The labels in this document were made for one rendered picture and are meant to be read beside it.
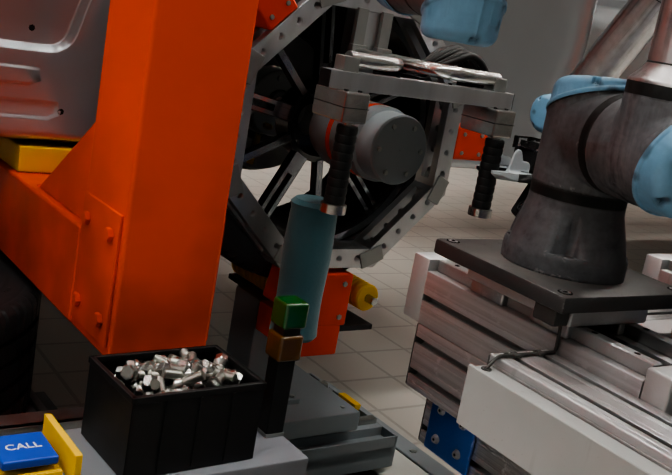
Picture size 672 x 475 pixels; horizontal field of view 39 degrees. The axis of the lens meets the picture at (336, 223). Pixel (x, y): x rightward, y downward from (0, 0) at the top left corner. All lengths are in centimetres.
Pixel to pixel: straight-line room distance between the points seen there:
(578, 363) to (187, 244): 61
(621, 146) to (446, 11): 26
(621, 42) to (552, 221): 71
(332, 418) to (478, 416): 108
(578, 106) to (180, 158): 57
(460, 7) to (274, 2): 83
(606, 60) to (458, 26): 93
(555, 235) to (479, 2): 34
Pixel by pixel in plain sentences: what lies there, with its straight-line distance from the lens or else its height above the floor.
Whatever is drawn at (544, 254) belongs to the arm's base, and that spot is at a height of 84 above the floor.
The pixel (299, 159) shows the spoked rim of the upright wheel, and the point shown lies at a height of 77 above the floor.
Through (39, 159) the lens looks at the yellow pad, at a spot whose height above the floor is 71.
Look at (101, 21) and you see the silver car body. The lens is 184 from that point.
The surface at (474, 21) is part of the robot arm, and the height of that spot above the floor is 108.
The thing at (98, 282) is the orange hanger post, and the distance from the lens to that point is 143.
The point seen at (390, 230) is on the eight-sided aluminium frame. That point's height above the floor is 66.
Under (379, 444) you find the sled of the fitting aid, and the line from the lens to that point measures 216.
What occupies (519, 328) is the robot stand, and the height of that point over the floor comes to 75.
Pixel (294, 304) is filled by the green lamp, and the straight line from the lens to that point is 134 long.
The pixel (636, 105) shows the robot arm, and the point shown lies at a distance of 101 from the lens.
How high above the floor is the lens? 107
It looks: 12 degrees down
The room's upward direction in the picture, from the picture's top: 10 degrees clockwise
